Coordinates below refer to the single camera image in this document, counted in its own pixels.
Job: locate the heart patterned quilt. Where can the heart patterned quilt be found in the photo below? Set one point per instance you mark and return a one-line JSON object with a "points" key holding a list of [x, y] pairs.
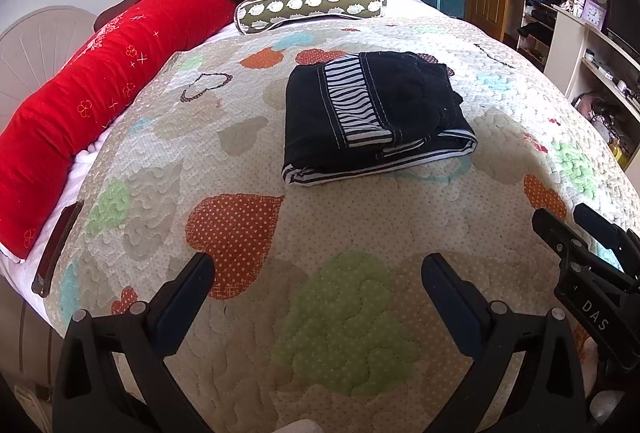
{"points": [[300, 223]]}

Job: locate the navy striped pants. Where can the navy striped pants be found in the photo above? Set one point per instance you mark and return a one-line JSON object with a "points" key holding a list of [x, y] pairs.
{"points": [[400, 98]]}

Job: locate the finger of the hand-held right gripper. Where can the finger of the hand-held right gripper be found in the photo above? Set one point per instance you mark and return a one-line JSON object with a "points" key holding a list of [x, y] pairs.
{"points": [[570, 243], [612, 235]]}

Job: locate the dark brown phone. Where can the dark brown phone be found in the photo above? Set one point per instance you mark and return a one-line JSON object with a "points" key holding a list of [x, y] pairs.
{"points": [[55, 248]]}

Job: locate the pink alarm clock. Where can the pink alarm clock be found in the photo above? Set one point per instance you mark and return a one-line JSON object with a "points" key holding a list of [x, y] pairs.
{"points": [[594, 13]]}

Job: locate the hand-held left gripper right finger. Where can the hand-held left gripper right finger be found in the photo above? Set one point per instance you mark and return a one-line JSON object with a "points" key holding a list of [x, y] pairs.
{"points": [[452, 300]]}

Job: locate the white shelf unit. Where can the white shelf unit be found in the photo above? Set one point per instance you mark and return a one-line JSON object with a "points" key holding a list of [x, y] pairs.
{"points": [[570, 48]]}

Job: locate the long red bolster pillow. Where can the long red bolster pillow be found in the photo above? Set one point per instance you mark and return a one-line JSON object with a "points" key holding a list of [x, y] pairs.
{"points": [[75, 98]]}

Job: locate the white bedsheet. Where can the white bedsheet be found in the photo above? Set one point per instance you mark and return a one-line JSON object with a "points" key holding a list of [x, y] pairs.
{"points": [[20, 278]]}

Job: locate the green patterned bolster pillow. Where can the green patterned bolster pillow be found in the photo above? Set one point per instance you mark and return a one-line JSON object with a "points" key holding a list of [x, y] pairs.
{"points": [[310, 3]]}

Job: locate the black television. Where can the black television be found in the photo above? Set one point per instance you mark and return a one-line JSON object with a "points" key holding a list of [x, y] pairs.
{"points": [[625, 13]]}

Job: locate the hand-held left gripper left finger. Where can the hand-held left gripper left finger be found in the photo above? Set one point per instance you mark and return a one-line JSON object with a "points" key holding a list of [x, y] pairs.
{"points": [[182, 300]]}

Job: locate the white round headboard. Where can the white round headboard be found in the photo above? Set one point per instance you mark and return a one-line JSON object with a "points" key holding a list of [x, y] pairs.
{"points": [[40, 48]]}

